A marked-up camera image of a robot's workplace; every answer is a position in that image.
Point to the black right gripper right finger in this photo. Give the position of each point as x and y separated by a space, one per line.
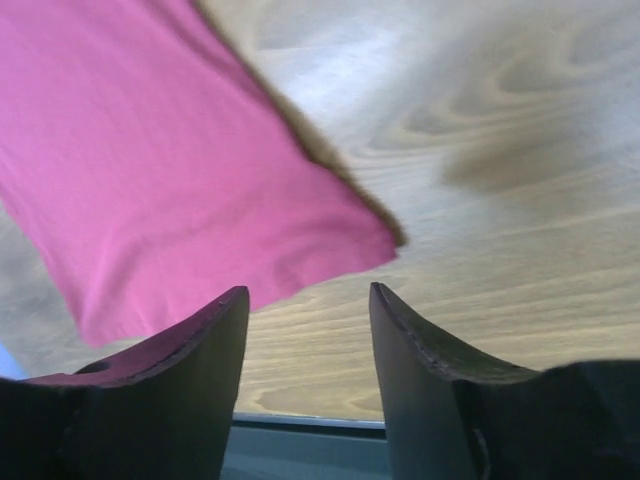
452 411

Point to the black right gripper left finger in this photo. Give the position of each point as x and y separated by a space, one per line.
161 409

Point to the maroon red tank top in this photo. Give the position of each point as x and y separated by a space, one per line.
152 173

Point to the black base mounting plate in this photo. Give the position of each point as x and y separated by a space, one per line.
262 446

